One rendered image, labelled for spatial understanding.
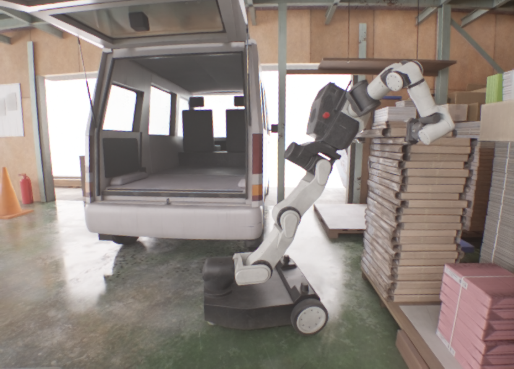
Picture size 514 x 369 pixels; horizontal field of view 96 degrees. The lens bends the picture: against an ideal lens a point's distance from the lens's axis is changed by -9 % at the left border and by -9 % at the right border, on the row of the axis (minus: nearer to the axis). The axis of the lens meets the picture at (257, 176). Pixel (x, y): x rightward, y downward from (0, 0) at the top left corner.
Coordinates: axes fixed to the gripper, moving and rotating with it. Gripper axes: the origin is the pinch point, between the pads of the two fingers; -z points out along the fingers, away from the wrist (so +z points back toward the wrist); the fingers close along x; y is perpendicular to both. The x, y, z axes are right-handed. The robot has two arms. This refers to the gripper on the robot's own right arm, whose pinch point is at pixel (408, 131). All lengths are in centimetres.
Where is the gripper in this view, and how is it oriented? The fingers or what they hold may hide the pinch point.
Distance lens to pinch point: 143.8
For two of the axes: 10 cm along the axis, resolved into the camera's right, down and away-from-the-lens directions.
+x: 0.0, -9.9, -1.4
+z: -0.7, 1.4, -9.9
